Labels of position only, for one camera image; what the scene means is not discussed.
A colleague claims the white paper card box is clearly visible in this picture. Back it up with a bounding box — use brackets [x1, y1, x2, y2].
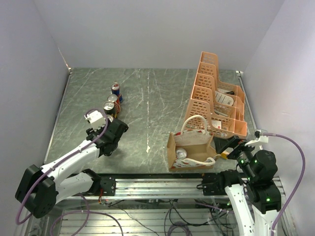
[211, 120, 222, 129]

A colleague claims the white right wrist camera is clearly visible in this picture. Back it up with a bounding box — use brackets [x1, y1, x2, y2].
[245, 129, 269, 147]

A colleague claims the white label packet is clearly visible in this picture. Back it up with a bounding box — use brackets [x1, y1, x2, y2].
[215, 91, 234, 106]

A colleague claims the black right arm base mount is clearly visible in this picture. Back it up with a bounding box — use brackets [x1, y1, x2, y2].
[196, 170, 243, 196]

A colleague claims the black yellow soda can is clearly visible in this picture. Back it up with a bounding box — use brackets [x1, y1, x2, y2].
[103, 101, 117, 118]

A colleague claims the red cola can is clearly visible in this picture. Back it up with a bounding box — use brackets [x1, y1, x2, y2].
[107, 94, 121, 113]

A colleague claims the peach plastic file organizer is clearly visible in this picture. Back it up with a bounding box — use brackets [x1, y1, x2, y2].
[185, 52, 248, 139]

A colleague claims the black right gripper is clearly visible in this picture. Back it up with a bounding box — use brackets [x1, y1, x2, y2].
[213, 134, 259, 181]

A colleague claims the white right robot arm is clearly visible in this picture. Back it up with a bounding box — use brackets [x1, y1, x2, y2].
[214, 132, 282, 236]

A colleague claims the blue silver energy drink can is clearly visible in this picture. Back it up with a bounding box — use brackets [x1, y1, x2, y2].
[111, 82, 123, 103]

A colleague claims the purple Fanta can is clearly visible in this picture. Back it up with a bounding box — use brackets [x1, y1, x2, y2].
[106, 115, 114, 122]

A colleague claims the silver top soda can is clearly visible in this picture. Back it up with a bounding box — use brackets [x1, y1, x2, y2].
[175, 148, 187, 160]

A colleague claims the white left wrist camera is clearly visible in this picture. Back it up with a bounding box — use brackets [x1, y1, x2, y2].
[85, 110, 106, 131]

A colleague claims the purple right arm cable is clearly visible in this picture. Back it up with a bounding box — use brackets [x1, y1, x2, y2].
[267, 132, 306, 232]

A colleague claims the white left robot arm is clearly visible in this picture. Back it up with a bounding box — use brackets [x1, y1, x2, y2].
[15, 119, 128, 218]

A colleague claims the yellow tag block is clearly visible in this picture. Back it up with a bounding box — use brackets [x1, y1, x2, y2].
[220, 152, 228, 159]

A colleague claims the aluminium mounting rail frame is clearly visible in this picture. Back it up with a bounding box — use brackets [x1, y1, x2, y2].
[27, 177, 284, 200]

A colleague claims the watermelon print canvas bag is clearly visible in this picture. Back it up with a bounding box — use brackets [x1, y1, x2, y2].
[167, 115, 220, 172]

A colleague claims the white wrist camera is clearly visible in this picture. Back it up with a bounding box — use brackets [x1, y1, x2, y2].
[245, 129, 269, 147]
[85, 110, 106, 131]

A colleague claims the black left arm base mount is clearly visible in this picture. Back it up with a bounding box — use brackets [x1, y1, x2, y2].
[76, 178, 116, 196]

